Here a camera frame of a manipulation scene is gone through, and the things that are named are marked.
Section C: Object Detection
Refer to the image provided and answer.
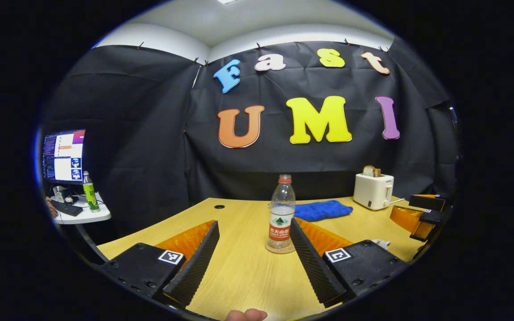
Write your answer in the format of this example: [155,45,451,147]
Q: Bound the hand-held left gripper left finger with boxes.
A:
[101,219,220,309]

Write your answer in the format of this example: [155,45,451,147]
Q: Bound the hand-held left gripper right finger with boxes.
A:
[289,217,409,308]

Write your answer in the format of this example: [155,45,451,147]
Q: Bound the round wooden coaster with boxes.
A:
[265,241,296,255]

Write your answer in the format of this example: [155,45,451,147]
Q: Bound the clear plastic water bottle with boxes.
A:
[266,174,296,250]

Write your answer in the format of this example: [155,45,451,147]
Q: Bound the green drink bottle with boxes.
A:
[82,171,100,213]

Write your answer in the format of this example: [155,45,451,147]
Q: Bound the blue folded towel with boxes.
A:
[294,200,354,222]

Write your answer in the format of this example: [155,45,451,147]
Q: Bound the white toaster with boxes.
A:
[353,173,394,211]

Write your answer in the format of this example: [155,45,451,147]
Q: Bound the black backdrop cloth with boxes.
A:
[41,36,460,237]

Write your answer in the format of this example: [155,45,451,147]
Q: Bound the white side table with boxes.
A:
[52,192,112,226]

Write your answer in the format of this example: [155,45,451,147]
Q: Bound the black computer keyboard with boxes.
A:
[51,199,83,217]

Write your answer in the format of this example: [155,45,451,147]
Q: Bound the computer monitor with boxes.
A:
[42,129,86,185]

